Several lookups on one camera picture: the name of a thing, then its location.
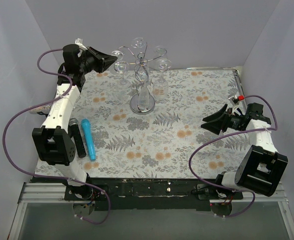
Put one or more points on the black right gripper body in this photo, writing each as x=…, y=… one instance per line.
x=227, y=120

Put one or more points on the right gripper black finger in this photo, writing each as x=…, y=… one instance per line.
x=216, y=115
x=215, y=127

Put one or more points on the floral table cloth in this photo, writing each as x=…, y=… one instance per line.
x=167, y=143

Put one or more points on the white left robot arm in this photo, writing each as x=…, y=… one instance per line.
x=57, y=142

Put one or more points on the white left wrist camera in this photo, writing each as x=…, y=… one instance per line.
x=80, y=43

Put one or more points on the ribbed short glass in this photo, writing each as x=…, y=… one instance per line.
x=160, y=85

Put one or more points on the black base frame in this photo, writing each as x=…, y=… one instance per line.
x=144, y=193

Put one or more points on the blue microphone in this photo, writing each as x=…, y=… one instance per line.
x=86, y=127

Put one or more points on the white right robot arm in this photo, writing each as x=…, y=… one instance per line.
x=263, y=166

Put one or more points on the ribbed stemmed wine glass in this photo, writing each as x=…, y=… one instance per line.
x=143, y=99

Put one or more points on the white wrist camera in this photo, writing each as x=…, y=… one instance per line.
x=80, y=43
x=235, y=101

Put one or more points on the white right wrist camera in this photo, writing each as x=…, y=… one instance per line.
x=235, y=101

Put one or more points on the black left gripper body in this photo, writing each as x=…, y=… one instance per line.
x=94, y=60

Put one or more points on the black microphone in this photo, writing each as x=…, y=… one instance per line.
x=75, y=133

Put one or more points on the glitter silver microphone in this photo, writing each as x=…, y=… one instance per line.
x=42, y=110

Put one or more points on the clear wine glass back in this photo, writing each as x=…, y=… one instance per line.
x=160, y=51

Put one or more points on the chrome wine glass rack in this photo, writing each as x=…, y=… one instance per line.
x=140, y=61

